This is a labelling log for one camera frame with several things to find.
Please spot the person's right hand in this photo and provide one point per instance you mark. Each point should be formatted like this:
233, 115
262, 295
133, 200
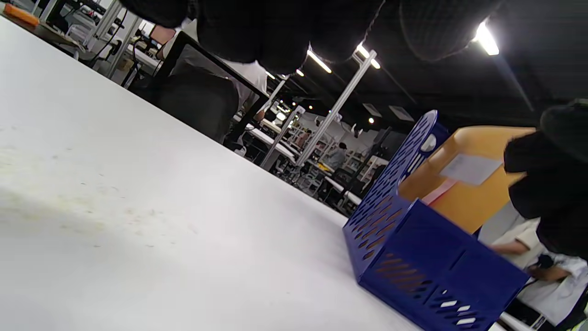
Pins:
560, 184

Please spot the person's left hand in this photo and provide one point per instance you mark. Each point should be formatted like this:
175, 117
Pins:
275, 27

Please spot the yellow L-shaped folder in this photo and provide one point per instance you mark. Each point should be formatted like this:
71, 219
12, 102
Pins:
468, 202

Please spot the pink sticky note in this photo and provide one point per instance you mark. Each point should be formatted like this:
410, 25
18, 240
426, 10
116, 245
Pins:
438, 192

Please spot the white label sticker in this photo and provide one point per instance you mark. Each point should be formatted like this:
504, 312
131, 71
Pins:
471, 169

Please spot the black mesh office chair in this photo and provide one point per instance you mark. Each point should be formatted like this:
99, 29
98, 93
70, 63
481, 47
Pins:
183, 43

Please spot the white desk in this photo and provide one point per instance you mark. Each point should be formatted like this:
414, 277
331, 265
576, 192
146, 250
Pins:
271, 140

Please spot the blue plastic file rack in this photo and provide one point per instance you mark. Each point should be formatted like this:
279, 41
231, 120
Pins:
427, 266

